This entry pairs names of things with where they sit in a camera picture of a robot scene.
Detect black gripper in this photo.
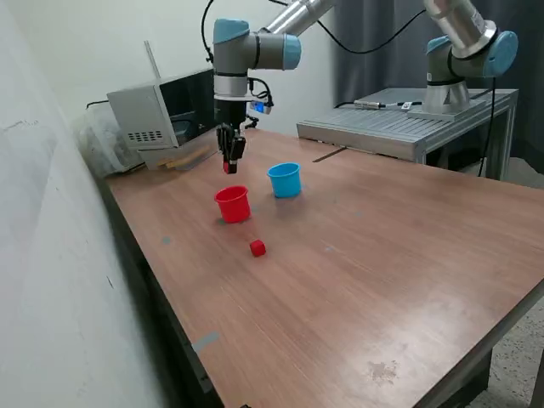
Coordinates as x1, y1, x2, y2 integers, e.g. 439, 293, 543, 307
213, 98, 248, 174

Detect red plastic cup bin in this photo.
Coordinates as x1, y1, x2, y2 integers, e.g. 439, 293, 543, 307
213, 184, 252, 225

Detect blue plastic cup bin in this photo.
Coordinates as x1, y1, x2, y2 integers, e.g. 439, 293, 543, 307
266, 161, 303, 199

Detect clear plastic storage bin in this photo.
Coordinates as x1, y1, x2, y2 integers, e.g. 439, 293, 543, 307
74, 105, 148, 178

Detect silver microwave black door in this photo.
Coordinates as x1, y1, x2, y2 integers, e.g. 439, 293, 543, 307
105, 67, 223, 150

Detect thin grey rod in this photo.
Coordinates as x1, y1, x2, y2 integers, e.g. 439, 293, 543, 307
144, 40, 162, 82

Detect aluminium extrusion robot stand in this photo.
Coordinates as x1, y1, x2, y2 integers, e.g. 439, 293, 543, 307
296, 88, 520, 182

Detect dark grey curtain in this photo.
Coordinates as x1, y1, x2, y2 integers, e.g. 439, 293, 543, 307
333, 0, 544, 161

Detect aluminium base mounting plate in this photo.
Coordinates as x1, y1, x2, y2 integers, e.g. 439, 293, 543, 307
406, 104, 485, 121

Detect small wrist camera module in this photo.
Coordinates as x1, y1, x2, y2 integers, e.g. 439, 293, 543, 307
248, 98, 275, 116

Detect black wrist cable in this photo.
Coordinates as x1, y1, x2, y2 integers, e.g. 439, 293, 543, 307
201, 0, 217, 67

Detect black sagging arm cable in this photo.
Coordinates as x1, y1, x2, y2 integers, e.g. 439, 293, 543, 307
314, 8, 427, 54

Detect black cable beside stand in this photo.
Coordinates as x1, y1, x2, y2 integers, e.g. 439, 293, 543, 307
478, 76, 499, 178

